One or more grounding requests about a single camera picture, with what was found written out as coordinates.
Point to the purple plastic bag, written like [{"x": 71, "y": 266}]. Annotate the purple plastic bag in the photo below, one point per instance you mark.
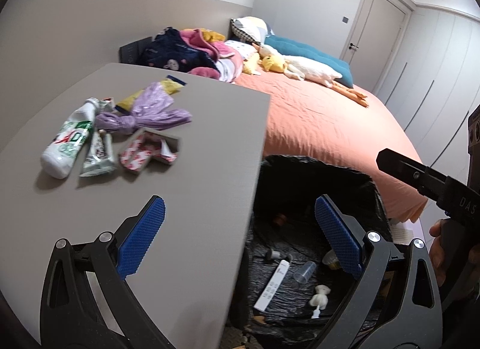
[{"x": 128, "y": 124}]

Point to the white sponge bottle brush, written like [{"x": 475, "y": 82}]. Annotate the white sponge bottle brush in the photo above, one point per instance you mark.
[{"x": 320, "y": 300}]

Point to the person's right hand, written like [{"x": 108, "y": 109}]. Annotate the person's right hand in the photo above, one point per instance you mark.
[{"x": 437, "y": 254}]

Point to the red white patterned paper box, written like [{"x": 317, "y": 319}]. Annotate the red white patterned paper box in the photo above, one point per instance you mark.
[{"x": 148, "y": 145}]

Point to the black trash bag bin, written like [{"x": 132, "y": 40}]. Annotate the black trash bag bin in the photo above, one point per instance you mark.
[{"x": 290, "y": 185}]

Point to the orange plastic spool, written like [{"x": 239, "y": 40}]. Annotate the orange plastic spool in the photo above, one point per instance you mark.
[{"x": 281, "y": 220}]

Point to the yellow plush toy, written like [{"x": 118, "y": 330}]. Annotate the yellow plush toy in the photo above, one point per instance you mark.
[{"x": 274, "y": 63}]

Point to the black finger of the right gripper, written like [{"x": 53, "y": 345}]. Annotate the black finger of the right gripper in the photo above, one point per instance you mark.
[{"x": 425, "y": 180}]

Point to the yellow tube wrapper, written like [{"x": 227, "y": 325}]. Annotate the yellow tube wrapper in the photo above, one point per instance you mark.
[{"x": 157, "y": 96}]

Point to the clear plastic cup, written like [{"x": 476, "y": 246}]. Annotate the clear plastic cup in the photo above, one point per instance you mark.
[{"x": 304, "y": 273}]

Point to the dark headboard panel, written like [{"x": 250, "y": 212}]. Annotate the dark headboard panel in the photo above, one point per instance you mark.
[{"x": 132, "y": 52}]

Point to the white AD milk bottle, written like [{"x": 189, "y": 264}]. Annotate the white AD milk bottle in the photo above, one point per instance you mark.
[{"x": 58, "y": 158}]

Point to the pink fleece clothing pile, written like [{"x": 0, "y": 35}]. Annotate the pink fleece clothing pile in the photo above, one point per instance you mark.
[{"x": 227, "y": 60}]

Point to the orange bed sheet mattress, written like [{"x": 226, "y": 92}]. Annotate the orange bed sheet mattress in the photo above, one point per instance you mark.
[{"x": 305, "y": 118}]

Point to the small beige bottle cap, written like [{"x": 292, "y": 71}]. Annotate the small beige bottle cap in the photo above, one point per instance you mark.
[{"x": 275, "y": 255}]

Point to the gold foil baking cup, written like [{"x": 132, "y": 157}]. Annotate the gold foil baking cup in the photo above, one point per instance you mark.
[{"x": 331, "y": 261}]

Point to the green white tube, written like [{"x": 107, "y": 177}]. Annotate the green white tube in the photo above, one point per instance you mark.
[{"x": 99, "y": 159}]

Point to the white plush goose toy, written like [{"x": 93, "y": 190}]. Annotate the white plush goose toy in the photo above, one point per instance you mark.
[{"x": 300, "y": 68}]

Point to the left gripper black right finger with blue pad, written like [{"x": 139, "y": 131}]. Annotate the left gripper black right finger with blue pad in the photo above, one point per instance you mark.
[{"x": 343, "y": 233}]

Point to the beige bedroom door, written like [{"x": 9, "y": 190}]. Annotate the beige bedroom door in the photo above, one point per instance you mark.
[{"x": 374, "y": 39}]

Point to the navy blue children's garment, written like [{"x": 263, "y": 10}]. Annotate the navy blue children's garment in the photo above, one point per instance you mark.
[{"x": 169, "y": 51}]

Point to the teal blue long pillow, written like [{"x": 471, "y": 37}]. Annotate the teal blue long pillow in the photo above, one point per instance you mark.
[{"x": 286, "y": 46}]

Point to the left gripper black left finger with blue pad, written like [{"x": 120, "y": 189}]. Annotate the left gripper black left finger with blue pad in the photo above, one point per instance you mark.
[{"x": 136, "y": 234}]

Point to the white checkered pillow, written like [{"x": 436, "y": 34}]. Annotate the white checkered pillow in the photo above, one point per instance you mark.
[{"x": 250, "y": 29}]

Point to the white thermometer box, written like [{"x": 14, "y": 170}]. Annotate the white thermometer box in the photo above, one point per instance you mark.
[{"x": 272, "y": 286}]

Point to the white wardrobe with black handles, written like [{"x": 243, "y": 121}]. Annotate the white wardrobe with black handles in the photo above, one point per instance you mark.
[{"x": 432, "y": 87}]

